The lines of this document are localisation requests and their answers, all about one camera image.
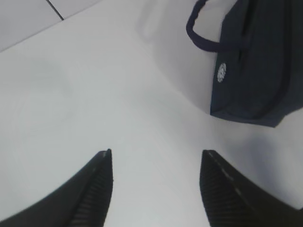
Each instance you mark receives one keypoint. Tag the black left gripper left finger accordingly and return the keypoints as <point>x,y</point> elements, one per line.
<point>82,201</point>

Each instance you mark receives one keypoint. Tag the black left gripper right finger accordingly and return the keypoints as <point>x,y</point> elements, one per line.
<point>232,200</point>

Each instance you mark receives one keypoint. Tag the navy blue fabric bag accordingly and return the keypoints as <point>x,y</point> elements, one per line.
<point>258,76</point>

